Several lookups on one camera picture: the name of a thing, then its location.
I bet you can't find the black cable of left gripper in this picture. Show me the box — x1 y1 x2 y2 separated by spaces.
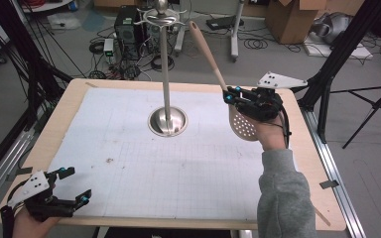
0 179 28 238

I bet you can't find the flat black device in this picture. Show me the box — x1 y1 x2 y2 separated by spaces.
205 15 245 32

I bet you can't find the black computer tower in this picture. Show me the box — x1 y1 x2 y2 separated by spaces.
113 5 147 61

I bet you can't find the black tape piece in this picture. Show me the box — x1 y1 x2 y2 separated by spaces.
318 179 340 190

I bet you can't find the grey tape piece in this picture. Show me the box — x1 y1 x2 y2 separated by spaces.
5 167 34 181

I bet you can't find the white power adapter box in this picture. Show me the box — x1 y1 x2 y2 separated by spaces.
102 38 116 64

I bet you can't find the metal utensil stand with hooks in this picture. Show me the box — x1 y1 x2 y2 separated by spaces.
134 0 190 138

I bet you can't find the black tripod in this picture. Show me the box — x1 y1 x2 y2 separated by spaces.
329 78 381 150

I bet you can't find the white grid mat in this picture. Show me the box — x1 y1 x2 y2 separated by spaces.
48 86 299 222

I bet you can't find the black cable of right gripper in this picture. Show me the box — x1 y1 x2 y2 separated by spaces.
277 108 293 149

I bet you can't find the black frame strut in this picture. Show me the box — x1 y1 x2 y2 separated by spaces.
0 0 74 131
290 0 381 144

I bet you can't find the person's left hand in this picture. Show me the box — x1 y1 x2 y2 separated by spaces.
11 207 63 238

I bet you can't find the grey bag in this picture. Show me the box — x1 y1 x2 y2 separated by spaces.
310 12 355 45

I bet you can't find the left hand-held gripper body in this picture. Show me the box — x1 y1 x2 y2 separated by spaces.
6 168 81 223

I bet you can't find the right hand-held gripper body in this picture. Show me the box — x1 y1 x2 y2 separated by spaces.
236 70 309 122

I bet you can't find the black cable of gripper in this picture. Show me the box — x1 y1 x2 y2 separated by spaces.
0 179 28 238
277 108 293 149

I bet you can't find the person's right hand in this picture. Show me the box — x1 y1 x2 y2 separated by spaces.
243 111 288 153

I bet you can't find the coiled black cable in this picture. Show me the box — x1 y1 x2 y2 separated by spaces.
150 54 176 71
243 38 270 51

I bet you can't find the white board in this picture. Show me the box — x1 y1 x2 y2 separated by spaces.
303 35 375 61

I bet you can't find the cardboard box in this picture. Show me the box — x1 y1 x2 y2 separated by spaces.
265 0 329 45

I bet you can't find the thin wooden stick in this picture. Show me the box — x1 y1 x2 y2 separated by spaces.
312 205 332 228

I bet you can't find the aluminium rail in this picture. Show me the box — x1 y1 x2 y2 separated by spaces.
301 108 367 238
0 128 37 217

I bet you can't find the beige slotted spoon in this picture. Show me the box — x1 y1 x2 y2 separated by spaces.
188 20 260 143

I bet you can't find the white stand leg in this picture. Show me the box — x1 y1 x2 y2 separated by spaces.
174 0 187 57
229 0 246 63

